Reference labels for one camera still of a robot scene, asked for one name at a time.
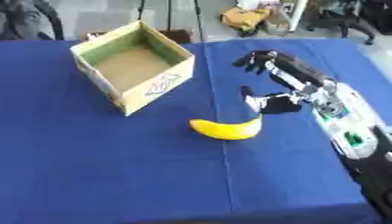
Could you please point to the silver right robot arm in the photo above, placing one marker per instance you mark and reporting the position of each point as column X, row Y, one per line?
column 352, row 137

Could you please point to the tan open cardboard box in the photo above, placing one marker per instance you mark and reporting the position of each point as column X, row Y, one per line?
column 133, row 66

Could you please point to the yellow bag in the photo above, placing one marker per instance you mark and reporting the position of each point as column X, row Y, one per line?
column 244, row 17

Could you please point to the brown box on floor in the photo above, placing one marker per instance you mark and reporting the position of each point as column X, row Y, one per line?
column 176, row 35

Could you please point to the yellow toy banana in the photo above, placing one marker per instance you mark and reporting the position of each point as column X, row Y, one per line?
column 227, row 130

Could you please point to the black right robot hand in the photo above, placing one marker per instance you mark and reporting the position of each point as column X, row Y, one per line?
column 296, row 68

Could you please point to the black office chair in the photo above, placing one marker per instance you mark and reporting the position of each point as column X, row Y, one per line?
column 352, row 17

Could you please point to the black tripod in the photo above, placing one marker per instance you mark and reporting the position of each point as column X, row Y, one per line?
column 169, row 16

